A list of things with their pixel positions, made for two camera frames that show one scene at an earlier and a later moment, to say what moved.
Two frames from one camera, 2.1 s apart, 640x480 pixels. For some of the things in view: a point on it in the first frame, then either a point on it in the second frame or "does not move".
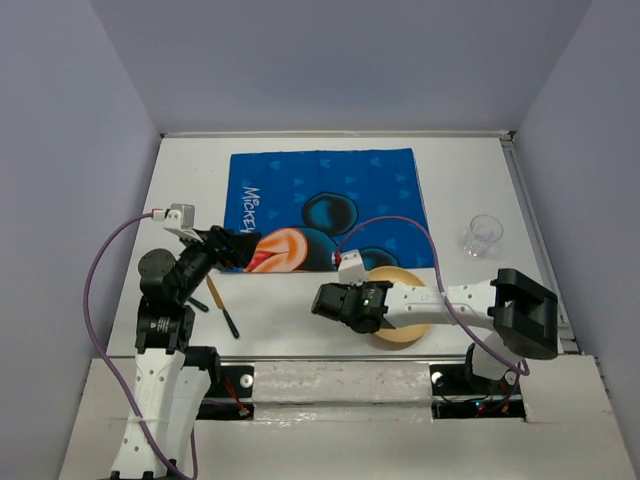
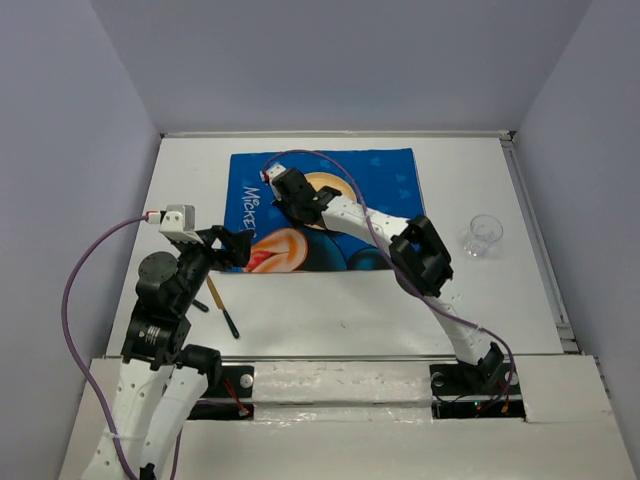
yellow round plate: (398, 275) → (320, 180)
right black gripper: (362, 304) → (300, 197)
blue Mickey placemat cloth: (309, 206) does not move
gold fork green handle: (198, 304) does not move
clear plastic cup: (485, 231) does not move
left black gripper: (242, 248) does not move
